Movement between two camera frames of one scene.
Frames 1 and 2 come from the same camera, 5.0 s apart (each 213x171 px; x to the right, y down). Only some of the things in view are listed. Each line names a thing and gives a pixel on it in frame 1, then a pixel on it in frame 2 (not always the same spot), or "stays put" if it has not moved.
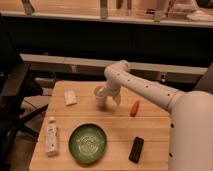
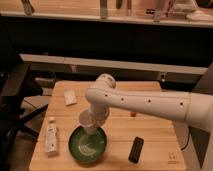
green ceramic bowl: (87, 143) stays put
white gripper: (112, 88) -> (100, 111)
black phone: (136, 149) stays put
